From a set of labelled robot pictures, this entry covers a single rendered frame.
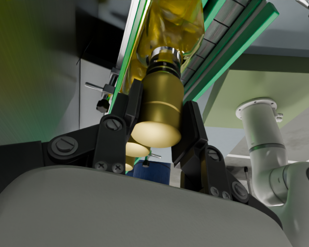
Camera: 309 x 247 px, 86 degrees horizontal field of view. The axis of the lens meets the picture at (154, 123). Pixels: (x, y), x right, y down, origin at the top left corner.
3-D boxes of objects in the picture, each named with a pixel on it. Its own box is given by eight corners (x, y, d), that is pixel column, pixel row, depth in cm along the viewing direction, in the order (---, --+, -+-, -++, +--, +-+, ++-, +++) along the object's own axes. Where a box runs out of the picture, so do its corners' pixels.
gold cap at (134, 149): (128, 100, 16) (117, 138, 14) (161, 111, 17) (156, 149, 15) (121, 117, 19) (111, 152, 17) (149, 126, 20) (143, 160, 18)
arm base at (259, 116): (294, 100, 53) (314, 144, 45) (269, 120, 64) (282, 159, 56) (246, 95, 53) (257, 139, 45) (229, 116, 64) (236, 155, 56)
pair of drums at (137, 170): (125, 163, 373) (115, 210, 321) (130, 138, 268) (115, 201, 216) (159, 170, 381) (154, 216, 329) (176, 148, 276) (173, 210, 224)
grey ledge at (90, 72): (92, 37, 47) (77, 62, 41) (122, 50, 49) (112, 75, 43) (84, 151, 123) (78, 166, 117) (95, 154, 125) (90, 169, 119)
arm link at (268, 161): (240, 154, 55) (250, 207, 47) (270, 137, 44) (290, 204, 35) (267, 158, 56) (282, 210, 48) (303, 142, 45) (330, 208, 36)
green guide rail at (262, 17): (260, -12, 26) (274, 11, 22) (265, -9, 26) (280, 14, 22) (107, 185, 165) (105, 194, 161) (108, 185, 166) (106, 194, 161)
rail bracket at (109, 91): (96, 57, 41) (76, 95, 34) (123, 67, 43) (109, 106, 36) (95, 68, 45) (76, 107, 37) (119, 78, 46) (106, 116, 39)
